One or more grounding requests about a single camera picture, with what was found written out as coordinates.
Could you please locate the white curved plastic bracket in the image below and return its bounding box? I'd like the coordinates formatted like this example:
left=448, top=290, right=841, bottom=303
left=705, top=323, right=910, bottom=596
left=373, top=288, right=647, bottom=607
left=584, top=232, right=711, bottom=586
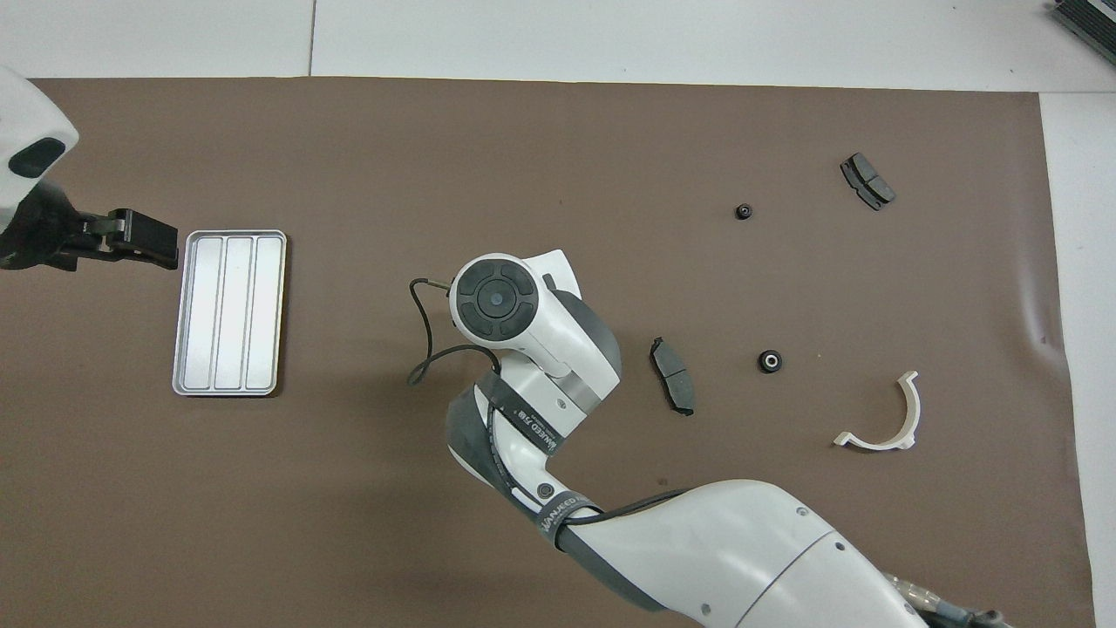
left=834, top=371, right=922, bottom=452

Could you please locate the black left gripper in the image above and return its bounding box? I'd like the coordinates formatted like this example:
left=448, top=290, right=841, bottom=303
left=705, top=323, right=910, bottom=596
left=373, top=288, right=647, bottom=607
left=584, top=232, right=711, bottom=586
left=0, top=181, right=180, bottom=271

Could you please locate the silver metal tray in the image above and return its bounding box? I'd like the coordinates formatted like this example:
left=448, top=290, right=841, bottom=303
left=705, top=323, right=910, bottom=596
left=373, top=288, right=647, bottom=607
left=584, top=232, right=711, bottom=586
left=172, top=229, right=288, bottom=398

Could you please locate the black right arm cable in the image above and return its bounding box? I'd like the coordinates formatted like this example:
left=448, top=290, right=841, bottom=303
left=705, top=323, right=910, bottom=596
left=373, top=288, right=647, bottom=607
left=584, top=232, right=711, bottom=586
left=406, top=277, right=691, bottom=529

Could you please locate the brown table mat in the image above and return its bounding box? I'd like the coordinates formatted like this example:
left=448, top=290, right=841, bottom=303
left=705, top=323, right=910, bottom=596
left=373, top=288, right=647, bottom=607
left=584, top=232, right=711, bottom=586
left=0, top=77, right=1098, bottom=628

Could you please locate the dark grey brake pad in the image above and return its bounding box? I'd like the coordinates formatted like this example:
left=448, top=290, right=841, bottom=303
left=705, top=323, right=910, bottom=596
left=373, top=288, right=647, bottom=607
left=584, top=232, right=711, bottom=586
left=650, top=337, right=697, bottom=418
left=840, top=153, right=897, bottom=212

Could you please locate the grey ridged device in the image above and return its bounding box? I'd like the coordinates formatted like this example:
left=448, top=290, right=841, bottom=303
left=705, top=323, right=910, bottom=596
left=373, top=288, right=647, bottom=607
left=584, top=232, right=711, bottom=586
left=1051, top=0, right=1116, bottom=66

